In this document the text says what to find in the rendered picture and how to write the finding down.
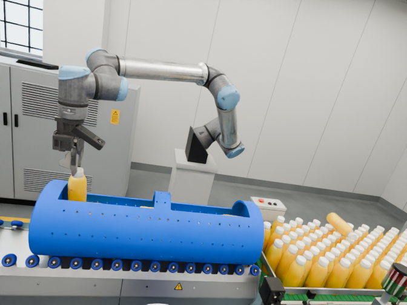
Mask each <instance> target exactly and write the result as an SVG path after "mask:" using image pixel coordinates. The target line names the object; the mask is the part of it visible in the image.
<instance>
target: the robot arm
mask: <svg viewBox="0 0 407 305"><path fill-rule="evenodd" d="M85 60H86V63H87V67H88V68H85V67H77V66H69V65H65V66H61V67H60V68H59V74H58V116H57V117H55V121H57V130H56V131H54V133H53V149H54V150H59V151H63V152H66V151H71V152H68V153H66V155H65V159H62V160H60V161H59V165H60V166H63V167H64V168H68V169H70V170H71V174H72V176H74V175H75V174H76V173H77V171H78V167H81V165H82V158H83V153H84V141H86V142H87V143H89V144H90V145H91V146H93V147H94V148H96V149H97V150H99V151H100V150H101V149H102V148H103V147H104V145H105V141H104V140H102V139H101V138H100V137H98V136H97V135H95V134H94V133H92V132H91V131H90V130H88V129H87V128H86V127H84V126H83V125H81V124H82V123H84V119H86V118H87V117H88V100H89V99H94V100H110V101H115V102H116V101H123V100H125V98H126V96H127V93H128V81H127V79H126V78H129V79H147V80H165V81H175V82H193V83H196V85H198V86H203V87H205V88H207V89H208V90H209V91H210V93H211V94H212V95H213V97H214V101H215V104H216V108H217V115H218V116H217V117H216V118H215V119H213V120H212V121H210V122H208V123H207V124H205V125H204V126H201V127H197V128H194V129H193V131H194V133H195V134H196V136H197V138H198V139H199V141H200V142H201V144H202V145H203V147H204V148H205V150H207V149H208V148H209V147H210V146H211V144H212V143H213V142H215V141H217V143H218V144H219V146H220V147H221V149H222V151H223V152H224V153H225V155H226V156H227V157H228V158H229V159H232V158H234V157H236V156H238V155H239V154H241V153H242V152H243V151H244V150H245V147H244V145H243V143H242V142H241V137H240V134H239V133H238V132H237V110H236V105H237V104H238V102H239V101H240V93H239V91H238V89H237V88H236V87H235V86H234V85H233V84H232V82H231V81H230V80H229V78H228V77H227V76H226V74H225V73H223V72H222V71H221V70H219V69H218V68H216V67H214V66H212V65H210V64H207V63H203V62H200V63H198V64H197V65H191V64H182V63H177V62H167V61H157V60H152V59H142V58H137V57H127V56H119V55H117V54H108V52H107V51H106V50H104V49H103V48H92V49H91V50H89V51H88V53H87V54H86V57H85Z"/></svg>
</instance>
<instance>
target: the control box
mask: <svg viewBox="0 0 407 305"><path fill-rule="evenodd" d="M261 199H263V200H264V202H260V201H259V197H250V200H249V202H254V203H255V204H256V205H257V206H258V207H259V209H260V211H261V214H262V217H263V221H275V220H277V218H278V216H282V217H283V216H284V215H285V211H286V207H285V206H284V205H283V204H282V202H281V201H280V200H275V199H269V198H261ZM268 202H271V203H272V205H270V204H268ZM274 202H276V203H277V205H274V204H273V203H274Z"/></svg>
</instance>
